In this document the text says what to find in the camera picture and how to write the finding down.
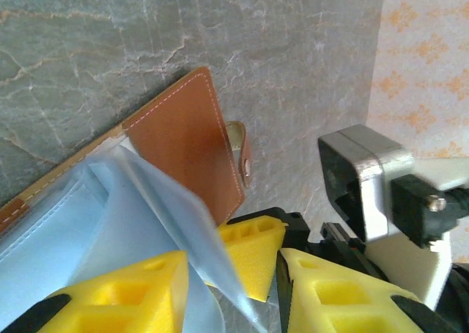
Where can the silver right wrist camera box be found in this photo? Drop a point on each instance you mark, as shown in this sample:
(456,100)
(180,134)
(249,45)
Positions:
(370,171)

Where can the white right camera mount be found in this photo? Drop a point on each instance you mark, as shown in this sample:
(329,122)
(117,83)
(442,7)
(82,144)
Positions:
(403,270)

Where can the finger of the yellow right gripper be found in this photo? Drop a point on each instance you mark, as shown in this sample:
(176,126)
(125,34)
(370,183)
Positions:
(253,259)

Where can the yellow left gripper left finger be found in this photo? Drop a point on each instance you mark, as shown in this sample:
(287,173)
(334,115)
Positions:
(121,296)

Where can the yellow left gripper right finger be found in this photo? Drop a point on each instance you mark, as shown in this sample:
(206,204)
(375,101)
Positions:
(348,300)

